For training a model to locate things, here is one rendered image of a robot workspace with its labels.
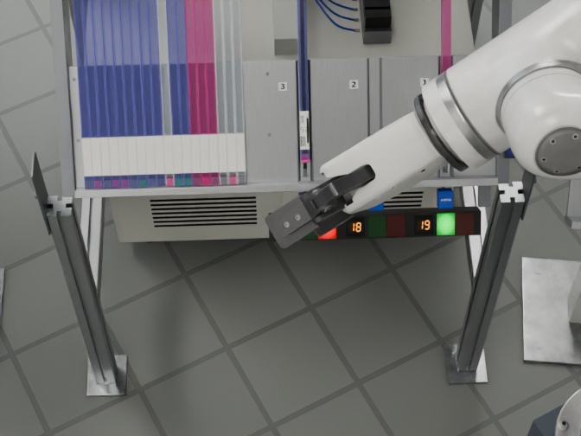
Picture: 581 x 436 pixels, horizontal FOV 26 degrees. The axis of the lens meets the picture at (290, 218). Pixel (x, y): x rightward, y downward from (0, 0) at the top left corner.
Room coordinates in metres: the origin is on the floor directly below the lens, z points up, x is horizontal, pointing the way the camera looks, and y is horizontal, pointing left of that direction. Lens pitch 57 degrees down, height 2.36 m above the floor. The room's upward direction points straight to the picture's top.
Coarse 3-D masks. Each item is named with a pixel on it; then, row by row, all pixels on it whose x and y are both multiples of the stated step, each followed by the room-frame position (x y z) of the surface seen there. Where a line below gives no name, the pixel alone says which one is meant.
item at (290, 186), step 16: (432, 176) 1.12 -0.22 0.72; (448, 176) 1.12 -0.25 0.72; (464, 176) 1.12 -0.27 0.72; (480, 176) 1.12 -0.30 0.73; (496, 176) 1.12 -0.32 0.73; (80, 192) 1.09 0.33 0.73; (96, 192) 1.09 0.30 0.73; (112, 192) 1.09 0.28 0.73; (128, 192) 1.09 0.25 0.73; (144, 192) 1.09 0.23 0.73; (160, 192) 1.09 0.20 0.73; (176, 192) 1.09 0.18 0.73; (192, 192) 1.09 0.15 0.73; (208, 192) 1.09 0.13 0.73; (224, 192) 1.09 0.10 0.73; (240, 192) 1.09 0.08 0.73; (256, 192) 1.09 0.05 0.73
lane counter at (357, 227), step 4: (348, 220) 1.08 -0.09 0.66; (352, 220) 1.08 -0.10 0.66; (356, 220) 1.08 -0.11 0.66; (360, 220) 1.08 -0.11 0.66; (364, 220) 1.08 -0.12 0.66; (348, 224) 1.07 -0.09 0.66; (352, 224) 1.07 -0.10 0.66; (356, 224) 1.07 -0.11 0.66; (360, 224) 1.07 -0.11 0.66; (364, 224) 1.07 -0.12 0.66; (348, 228) 1.07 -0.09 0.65; (352, 228) 1.07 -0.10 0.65; (356, 228) 1.07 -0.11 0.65; (360, 228) 1.07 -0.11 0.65; (364, 228) 1.07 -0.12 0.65; (348, 232) 1.07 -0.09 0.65; (352, 232) 1.07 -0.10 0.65; (356, 232) 1.07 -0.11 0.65; (360, 232) 1.07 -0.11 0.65; (364, 232) 1.07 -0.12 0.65; (348, 236) 1.06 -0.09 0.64; (352, 236) 1.06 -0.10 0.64; (356, 236) 1.06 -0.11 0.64; (360, 236) 1.06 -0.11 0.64
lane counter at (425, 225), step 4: (416, 216) 1.08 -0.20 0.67; (420, 216) 1.08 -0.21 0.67; (424, 216) 1.09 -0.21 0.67; (428, 216) 1.09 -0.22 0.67; (432, 216) 1.09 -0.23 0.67; (416, 220) 1.08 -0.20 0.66; (420, 220) 1.08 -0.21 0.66; (424, 220) 1.08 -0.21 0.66; (428, 220) 1.08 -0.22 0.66; (432, 220) 1.08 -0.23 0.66; (416, 224) 1.08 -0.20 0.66; (420, 224) 1.08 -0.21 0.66; (424, 224) 1.08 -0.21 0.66; (428, 224) 1.08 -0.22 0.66; (432, 224) 1.08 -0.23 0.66; (416, 228) 1.07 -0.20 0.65; (420, 228) 1.07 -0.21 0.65; (424, 228) 1.07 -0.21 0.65; (428, 228) 1.07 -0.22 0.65; (432, 228) 1.07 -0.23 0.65; (416, 232) 1.07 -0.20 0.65; (420, 232) 1.07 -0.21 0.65; (424, 232) 1.07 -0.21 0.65; (428, 232) 1.07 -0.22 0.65; (432, 232) 1.07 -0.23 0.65
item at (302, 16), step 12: (300, 0) 1.30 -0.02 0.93; (300, 12) 1.29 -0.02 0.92; (300, 24) 1.28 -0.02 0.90; (300, 36) 1.27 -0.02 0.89; (300, 48) 1.25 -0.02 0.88; (300, 60) 1.24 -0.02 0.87; (300, 72) 1.23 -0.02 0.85; (300, 84) 1.21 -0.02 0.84; (300, 96) 1.20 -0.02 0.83; (300, 108) 1.19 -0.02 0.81
